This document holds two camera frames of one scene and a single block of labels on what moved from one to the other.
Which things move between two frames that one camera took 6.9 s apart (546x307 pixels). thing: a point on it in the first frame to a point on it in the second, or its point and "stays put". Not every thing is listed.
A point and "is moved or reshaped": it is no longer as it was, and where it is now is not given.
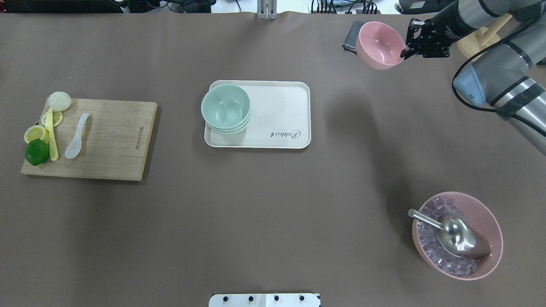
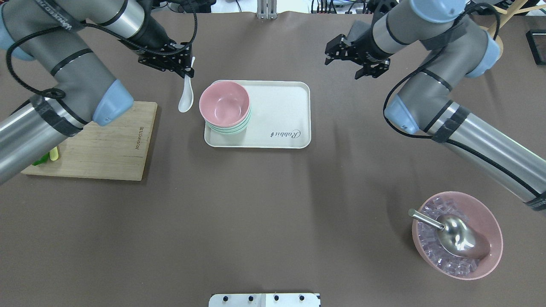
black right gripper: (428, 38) to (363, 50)
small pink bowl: (379, 46) is moved or reshaped
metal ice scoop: (456, 234) stays put
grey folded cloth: (349, 43) stays put
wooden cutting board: (114, 142) stays put
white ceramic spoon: (74, 146) to (187, 102)
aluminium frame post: (266, 9) stays put
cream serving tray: (280, 117) stays put
